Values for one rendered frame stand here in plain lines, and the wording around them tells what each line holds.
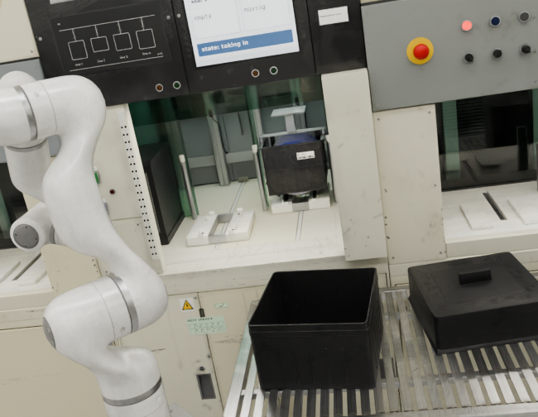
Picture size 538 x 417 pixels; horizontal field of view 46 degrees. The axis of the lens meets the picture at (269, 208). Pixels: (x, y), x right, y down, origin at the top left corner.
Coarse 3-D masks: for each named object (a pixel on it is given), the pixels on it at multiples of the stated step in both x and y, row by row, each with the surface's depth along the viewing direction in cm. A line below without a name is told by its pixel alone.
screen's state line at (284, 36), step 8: (272, 32) 168; (280, 32) 168; (288, 32) 168; (224, 40) 170; (232, 40) 170; (240, 40) 169; (248, 40) 169; (256, 40) 169; (264, 40) 169; (272, 40) 169; (280, 40) 168; (288, 40) 168; (200, 48) 171; (208, 48) 171; (216, 48) 171; (224, 48) 170; (232, 48) 170; (240, 48) 170; (248, 48) 170
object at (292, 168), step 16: (272, 112) 229; (288, 112) 224; (304, 112) 222; (288, 128) 228; (320, 128) 227; (272, 144) 242; (288, 144) 221; (304, 144) 220; (320, 144) 220; (272, 160) 224; (288, 160) 223; (304, 160) 222; (320, 160) 222; (272, 176) 226; (288, 176) 225; (304, 176) 225; (320, 176) 224; (272, 192) 228; (288, 192) 227
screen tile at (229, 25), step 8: (192, 0) 167; (200, 0) 167; (208, 0) 167; (216, 0) 166; (232, 0) 166; (192, 8) 168; (200, 8) 168; (208, 8) 167; (216, 8) 167; (224, 8) 167; (232, 8) 167; (192, 16) 168; (232, 16) 167; (200, 24) 169; (208, 24) 169; (216, 24) 169; (224, 24) 168; (232, 24) 168; (200, 32) 170; (208, 32) 169; (216, 32) 169; (224, 32) 169; (232, 32) 169
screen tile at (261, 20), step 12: (240, 0) 166; (252, 0) 166; (264, 0) 165; (276, 0) 165; (264, 12) 166; (276, 12) 166; (288, 12) 166; (252, 24) 168; (264, 24) 167; (276, 24) 167; (288, 24) 167
